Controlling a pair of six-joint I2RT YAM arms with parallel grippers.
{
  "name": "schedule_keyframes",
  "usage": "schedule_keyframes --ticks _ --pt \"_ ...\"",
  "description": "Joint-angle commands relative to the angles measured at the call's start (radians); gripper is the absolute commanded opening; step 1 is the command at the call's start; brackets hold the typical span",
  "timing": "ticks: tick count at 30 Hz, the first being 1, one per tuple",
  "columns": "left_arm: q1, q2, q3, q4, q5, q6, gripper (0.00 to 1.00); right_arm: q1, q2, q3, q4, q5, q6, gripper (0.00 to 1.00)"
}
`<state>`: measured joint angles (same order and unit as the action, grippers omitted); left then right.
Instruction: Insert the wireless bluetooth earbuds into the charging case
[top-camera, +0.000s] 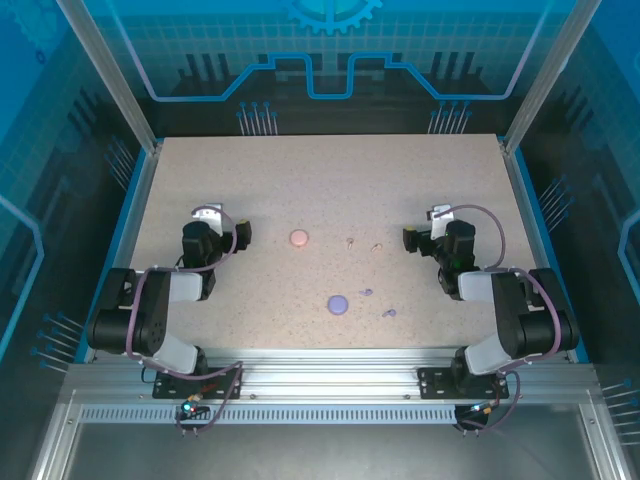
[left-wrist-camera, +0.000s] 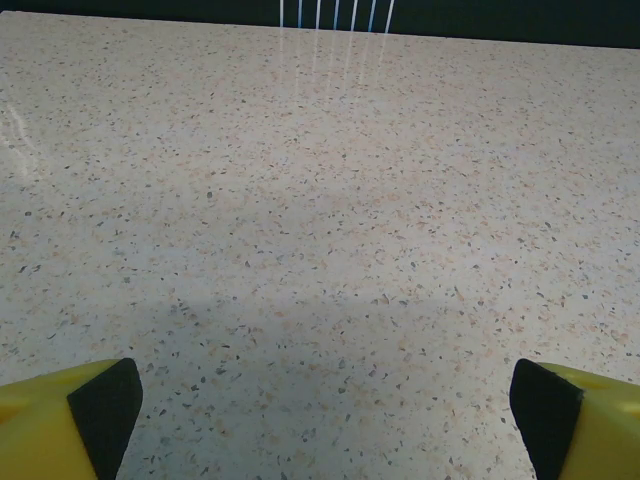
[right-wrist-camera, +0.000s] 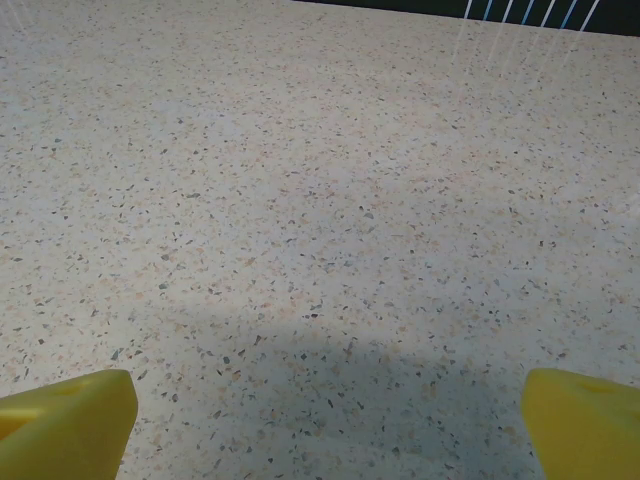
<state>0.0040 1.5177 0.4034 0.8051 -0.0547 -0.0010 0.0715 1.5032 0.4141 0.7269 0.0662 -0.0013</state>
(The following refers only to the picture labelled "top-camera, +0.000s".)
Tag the pink earbud charging case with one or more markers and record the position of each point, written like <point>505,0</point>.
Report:
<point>299,238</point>

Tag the purple earbud charging case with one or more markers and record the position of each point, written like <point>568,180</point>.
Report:
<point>337,305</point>

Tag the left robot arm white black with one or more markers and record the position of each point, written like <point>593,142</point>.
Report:
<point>155,310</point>

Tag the steel sheet panel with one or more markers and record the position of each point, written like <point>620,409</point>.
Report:
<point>325,455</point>

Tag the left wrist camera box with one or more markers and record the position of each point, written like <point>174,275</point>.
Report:
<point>210,215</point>

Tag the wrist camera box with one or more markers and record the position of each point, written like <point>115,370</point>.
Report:
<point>441,214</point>
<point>210,215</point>

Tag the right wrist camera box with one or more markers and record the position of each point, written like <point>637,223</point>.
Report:
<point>441,214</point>

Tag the aluminium side rail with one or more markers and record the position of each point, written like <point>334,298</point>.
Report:
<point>525,200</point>
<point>135,200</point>

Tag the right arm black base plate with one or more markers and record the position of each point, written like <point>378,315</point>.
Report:
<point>435,382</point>

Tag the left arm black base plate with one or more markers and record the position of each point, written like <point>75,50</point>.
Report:
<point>225,381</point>

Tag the aluminium mounting rail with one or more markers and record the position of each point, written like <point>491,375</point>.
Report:
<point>330,370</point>

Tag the aluminium frame post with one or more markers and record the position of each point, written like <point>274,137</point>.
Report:
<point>550,75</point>
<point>110,75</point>

